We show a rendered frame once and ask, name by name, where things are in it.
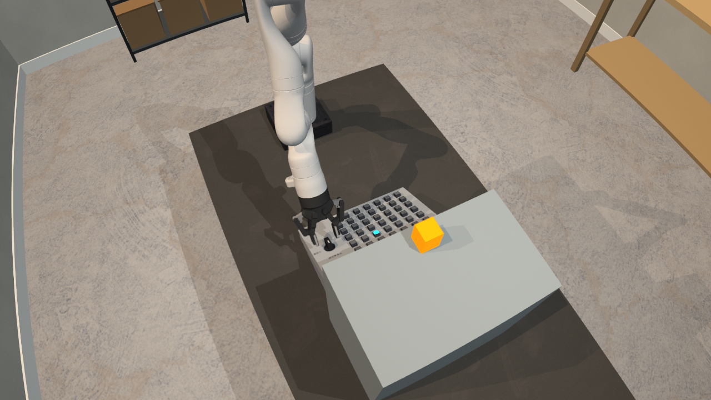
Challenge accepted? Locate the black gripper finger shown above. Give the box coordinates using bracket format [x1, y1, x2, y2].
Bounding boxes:
[292, 212, 319, 246]
[322, 197, 344, 238]

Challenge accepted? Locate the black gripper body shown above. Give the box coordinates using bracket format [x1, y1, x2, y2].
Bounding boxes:
[298, 188, 334, 223]

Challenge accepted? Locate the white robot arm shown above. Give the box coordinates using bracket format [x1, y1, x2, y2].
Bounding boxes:
[253, 0, 327, 198]

